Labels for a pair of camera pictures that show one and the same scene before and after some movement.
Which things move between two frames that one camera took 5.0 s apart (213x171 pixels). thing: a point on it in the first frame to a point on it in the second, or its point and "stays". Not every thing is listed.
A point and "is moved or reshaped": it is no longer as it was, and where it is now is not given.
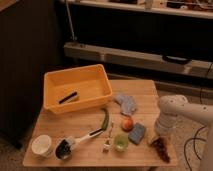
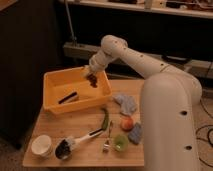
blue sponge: (137, 134) stays
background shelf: (195, 8) stays
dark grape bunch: (161, 148) is moved or reshaped
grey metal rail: (140, 59) stays
